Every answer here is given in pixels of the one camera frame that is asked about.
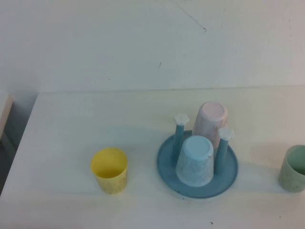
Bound light blue plastic cup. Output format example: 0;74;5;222
175;135;214;187

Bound green plastic cup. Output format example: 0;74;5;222
278;144;305;193

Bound pink plastic cup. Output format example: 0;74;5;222
192;101;228;148

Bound beige board beside table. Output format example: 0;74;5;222
0;94;14;144

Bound blue cup stand with pegs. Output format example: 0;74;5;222
156;114;239;199

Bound yellow plastic cup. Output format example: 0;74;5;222
90;147;129;195

